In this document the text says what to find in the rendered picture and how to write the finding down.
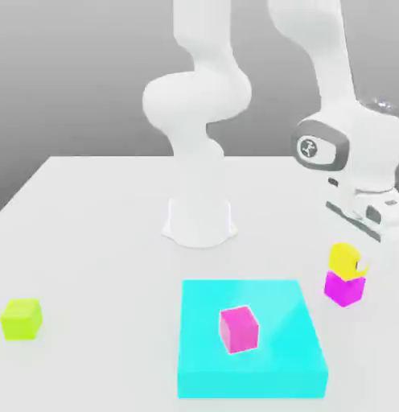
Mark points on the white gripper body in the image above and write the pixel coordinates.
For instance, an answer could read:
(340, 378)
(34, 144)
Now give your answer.
(354, 221)

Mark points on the small yellow cube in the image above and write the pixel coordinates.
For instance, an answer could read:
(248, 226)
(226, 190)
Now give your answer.
(342, 260)

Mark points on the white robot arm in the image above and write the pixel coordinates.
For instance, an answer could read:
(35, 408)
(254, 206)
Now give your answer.
(199, 96)

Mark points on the small magenta cube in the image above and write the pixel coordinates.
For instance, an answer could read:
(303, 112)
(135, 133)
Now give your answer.
(342, 291)

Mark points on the small pink cube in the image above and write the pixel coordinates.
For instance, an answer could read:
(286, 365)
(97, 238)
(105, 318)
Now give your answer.
(239, 331)

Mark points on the small lime green cube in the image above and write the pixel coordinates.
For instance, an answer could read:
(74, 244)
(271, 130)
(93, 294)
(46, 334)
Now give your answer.
(21, 320)

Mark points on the large cyan box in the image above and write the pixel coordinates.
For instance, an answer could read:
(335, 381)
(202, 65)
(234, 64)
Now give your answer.
(283, 370)

